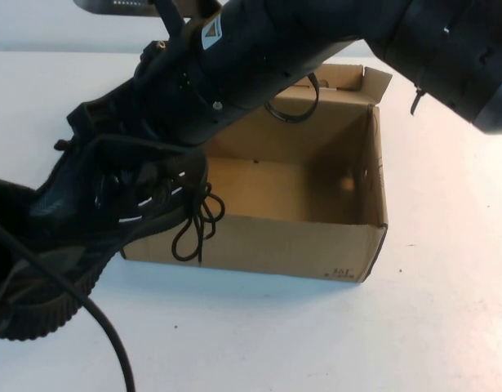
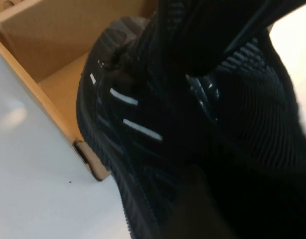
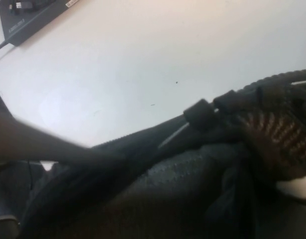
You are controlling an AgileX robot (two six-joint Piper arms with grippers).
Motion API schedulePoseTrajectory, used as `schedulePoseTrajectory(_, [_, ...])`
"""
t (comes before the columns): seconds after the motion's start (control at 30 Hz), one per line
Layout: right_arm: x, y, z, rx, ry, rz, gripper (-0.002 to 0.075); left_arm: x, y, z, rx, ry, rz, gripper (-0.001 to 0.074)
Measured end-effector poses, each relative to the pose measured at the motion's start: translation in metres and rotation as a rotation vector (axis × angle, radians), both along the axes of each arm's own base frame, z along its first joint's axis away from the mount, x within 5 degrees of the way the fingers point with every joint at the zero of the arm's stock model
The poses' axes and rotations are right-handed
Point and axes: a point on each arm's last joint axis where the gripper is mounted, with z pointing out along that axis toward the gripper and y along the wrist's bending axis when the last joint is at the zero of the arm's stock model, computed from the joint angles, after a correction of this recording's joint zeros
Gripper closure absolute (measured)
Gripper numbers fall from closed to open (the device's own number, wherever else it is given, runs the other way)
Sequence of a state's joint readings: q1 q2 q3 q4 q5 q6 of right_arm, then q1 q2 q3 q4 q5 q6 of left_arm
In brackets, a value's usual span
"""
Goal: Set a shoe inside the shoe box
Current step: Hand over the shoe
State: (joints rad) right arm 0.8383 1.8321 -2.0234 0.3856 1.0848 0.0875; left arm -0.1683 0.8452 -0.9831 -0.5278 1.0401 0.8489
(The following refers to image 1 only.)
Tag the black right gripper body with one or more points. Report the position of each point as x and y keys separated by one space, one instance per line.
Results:
x=165 y=94

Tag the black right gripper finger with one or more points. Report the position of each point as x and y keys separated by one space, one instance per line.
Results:
x=80 y=120

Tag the black knit sneaker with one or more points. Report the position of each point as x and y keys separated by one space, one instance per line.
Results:
x=30 y=318

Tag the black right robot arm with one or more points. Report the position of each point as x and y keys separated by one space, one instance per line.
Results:
x=295 y=41

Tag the brown cardboard shoe box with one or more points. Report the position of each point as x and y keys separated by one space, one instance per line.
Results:
x=275 y=245

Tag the black zip tie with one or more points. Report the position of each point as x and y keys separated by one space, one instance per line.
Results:
x=416 y=104

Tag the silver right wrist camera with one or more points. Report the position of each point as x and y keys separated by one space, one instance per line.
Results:
x=112 y=6

